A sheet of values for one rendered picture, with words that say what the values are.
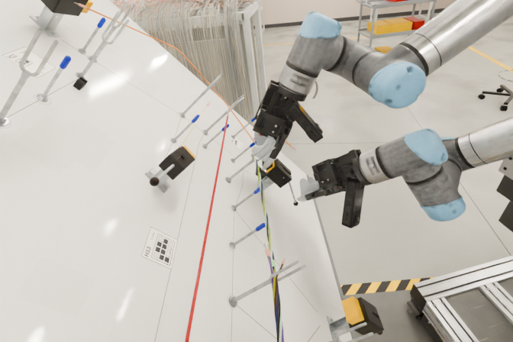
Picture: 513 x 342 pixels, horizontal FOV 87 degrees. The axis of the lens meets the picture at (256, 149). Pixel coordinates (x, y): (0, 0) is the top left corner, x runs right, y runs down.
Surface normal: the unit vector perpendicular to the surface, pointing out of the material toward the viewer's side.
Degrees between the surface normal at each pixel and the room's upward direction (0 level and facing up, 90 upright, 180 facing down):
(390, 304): 0
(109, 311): 52
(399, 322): 0
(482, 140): 60
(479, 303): 0
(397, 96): 90
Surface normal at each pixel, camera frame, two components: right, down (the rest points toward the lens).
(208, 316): 0.72, -0.59
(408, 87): 0.20, 0.54
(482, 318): -0.11, -0.82
